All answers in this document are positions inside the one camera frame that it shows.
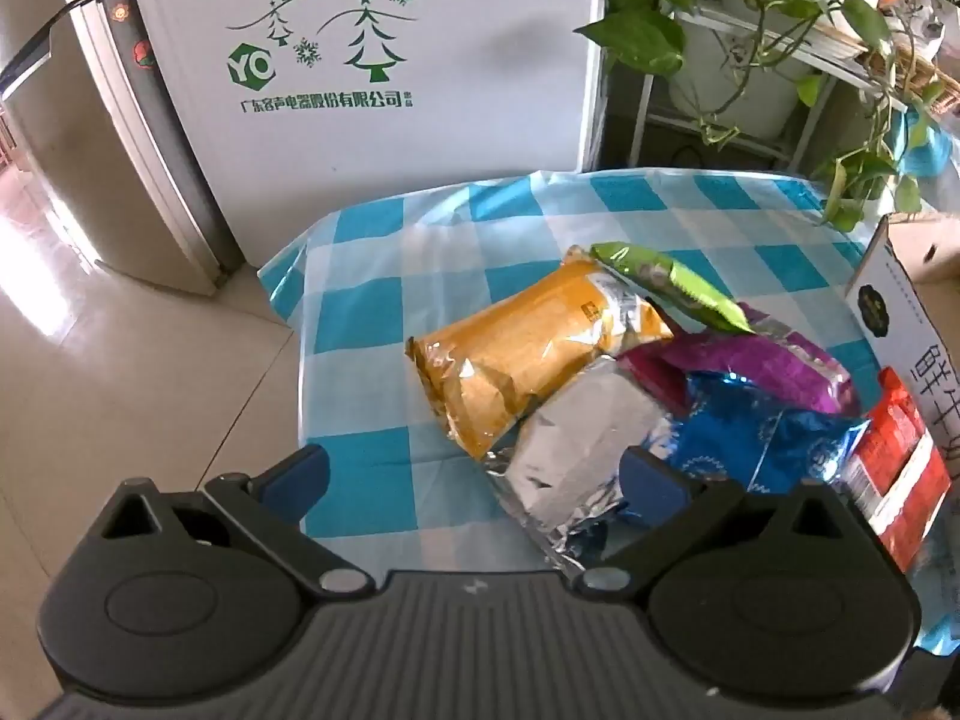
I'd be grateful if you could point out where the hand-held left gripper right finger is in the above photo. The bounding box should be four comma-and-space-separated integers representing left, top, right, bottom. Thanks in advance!
568, 446, 856, 599

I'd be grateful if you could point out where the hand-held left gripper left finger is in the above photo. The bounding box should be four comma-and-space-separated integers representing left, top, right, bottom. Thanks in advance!
101, 444, 374, 599

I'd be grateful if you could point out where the purple snack packet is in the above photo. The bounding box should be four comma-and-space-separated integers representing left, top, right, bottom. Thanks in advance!
615, 304, 863, 417

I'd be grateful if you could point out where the orange snack packet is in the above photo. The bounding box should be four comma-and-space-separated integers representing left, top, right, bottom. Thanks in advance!
405, 244, 676, 462

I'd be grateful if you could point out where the green snack packet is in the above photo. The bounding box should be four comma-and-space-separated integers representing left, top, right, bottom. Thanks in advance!
590, 240, 755, 335

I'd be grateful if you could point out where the white cardboard box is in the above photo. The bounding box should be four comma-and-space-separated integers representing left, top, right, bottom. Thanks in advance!
844, 214, 960, 481

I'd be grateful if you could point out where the silver snack packet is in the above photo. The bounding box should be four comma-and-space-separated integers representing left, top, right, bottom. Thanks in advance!
484, 356, 676, 586

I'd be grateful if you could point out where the blue snack packet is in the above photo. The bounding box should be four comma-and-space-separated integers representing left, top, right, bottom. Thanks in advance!
622, 371, 871, 533

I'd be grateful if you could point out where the blue checkered tablecloth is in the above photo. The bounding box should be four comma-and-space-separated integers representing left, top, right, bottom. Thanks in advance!
257, 167, 960, 661

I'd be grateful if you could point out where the red snack packet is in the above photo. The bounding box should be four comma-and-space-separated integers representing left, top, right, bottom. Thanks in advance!
844, 367, 953, 571

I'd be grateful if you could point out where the white refrigerator with green print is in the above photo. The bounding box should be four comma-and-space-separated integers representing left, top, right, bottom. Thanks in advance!
0, 0, 605, 301

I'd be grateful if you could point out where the blue plastic pot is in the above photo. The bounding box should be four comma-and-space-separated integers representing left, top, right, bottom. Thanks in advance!
896, 109, 960, 177

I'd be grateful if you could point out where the green pothos plant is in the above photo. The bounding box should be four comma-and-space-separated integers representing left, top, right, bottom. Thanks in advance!
577, 0, 960, 233

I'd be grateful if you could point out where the white plant rack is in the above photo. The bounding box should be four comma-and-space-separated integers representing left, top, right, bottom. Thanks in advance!
637, 0, 960, 173

